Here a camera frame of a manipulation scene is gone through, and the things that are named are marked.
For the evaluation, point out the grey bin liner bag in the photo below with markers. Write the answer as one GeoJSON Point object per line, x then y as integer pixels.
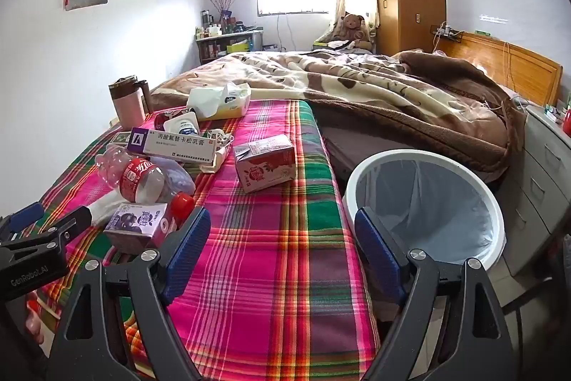
{"type": "Point", "coordinates": [428, 207]}

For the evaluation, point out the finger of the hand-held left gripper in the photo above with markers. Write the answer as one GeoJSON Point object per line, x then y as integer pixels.
{"type": "Point", "coordinates": [62, 229]}
{"type": "Point", "coordinates": [26, 216]}

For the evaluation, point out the pink milk carton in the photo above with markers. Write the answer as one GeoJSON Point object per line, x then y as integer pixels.
{"type": "Point", "coordinates": [263, 166]}

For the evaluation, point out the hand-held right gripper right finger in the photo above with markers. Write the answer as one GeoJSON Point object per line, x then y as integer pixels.
{"type": "Point", "coordinates": [379, 256]}

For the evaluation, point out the pink thermos mug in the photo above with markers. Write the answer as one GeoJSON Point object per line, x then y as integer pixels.
{"type": "Point", "coordinates": [126, 104]}

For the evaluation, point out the person's left hand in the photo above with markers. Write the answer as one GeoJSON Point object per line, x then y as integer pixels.
{"type": "Point", "coordinates": [35, 322]}

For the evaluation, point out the white and blue round container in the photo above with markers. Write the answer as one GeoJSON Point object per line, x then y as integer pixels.
{"type": "Point", "coordinates": [182, 124]}

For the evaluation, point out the brown teddy bear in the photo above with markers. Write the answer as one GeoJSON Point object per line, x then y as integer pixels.
{"type": "Point", "coordinates": [352, 28]}

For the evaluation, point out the brown patterned blanket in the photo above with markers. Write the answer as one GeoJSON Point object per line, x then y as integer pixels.
{"type": "Point", "coordinates": [379, 95]}

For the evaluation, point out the white paper scrap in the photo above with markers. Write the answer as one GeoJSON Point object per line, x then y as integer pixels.
{"type": "Point", "coordinates": [106, 209]}

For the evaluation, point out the white tissue pack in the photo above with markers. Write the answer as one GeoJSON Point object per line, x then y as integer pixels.
{"type": "Point", "coordinates": [218, 100]}

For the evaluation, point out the white power strip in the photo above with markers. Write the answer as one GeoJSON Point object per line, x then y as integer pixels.
{"type": "Point", "coordinates": [446, 32]}

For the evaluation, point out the pink plaid cloth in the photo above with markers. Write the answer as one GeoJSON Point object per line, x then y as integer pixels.
{"type": "Point", "coordinates": [276, 274]}

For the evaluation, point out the clear red-label plastic bottle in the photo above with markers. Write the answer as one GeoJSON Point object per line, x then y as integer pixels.
{"type": "Point", "coordinates": [134, 178]}

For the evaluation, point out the white round trash bin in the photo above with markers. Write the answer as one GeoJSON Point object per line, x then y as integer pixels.
{"type": "Point", "coordinates": [495, 229]}

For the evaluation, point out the grey nightstand drawers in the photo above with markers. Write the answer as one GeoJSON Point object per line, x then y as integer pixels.
{"type": "Point", "coordinates": [539, 184]}

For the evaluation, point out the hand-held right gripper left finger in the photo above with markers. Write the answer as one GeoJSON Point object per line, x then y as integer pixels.
{"type": "Point", "coordinates": [189, 249]}

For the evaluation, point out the purple and white medicine box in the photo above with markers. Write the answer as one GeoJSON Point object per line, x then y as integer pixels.
{"type": "Point", "coordinates": [171, 144]}

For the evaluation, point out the crumpled white wrapper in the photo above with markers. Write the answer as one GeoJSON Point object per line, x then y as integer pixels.
{"type": "Point", "coordinates": [219, 155]}

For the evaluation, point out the wooden bed headboard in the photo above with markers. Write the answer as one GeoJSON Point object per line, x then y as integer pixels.
{"type": "Point", "coordinates": [522, 66]}

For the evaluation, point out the purple juice carton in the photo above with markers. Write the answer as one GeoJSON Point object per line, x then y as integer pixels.
{"type": "Point", "coordinates": [134, 225]}

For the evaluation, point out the cluttered side table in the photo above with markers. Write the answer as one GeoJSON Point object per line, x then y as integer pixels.
{"type": "Point", "coordinates": [223, 44]}

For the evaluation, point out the red can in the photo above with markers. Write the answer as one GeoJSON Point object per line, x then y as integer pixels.
{"type": "Point", "coordinates": [161, 121]}

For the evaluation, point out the green and white small box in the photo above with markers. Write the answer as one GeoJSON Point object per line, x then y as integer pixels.
{"type": "Point", "coordinates": [118, 138]}

